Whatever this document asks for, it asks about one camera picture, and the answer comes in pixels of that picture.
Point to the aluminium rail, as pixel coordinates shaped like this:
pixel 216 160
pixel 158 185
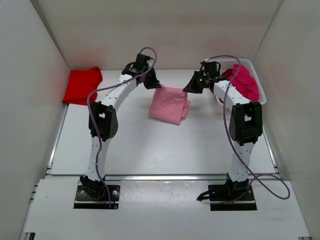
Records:
pixel 160 177

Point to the white plastic basket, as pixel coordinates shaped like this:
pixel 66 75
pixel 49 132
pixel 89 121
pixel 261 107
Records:
pixel 257 82

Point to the magenta t shirt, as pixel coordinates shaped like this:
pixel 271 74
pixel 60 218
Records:
pixel 246 84

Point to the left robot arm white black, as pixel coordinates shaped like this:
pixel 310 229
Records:
pixel 103 121

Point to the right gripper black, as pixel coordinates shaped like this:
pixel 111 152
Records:
pixel 191 87

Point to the dark red t shirt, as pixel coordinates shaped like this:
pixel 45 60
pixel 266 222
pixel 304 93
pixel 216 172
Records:
pixel 228 74

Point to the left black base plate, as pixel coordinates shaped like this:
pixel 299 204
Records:
pixel 86 199

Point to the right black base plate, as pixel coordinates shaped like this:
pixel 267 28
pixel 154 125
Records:
pixel 221 199

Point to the light pink polo shirt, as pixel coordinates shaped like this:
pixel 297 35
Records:
pixel 169 105

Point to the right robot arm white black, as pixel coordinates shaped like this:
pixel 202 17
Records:
pixel 243 128

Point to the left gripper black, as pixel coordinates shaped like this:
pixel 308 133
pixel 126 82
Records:
pixel 155 83

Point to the folded red t shirt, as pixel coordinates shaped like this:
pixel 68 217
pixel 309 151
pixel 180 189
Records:
pixel 80 84

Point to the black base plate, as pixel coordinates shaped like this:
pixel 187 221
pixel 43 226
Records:
pixel 86 199
pixel 221 199

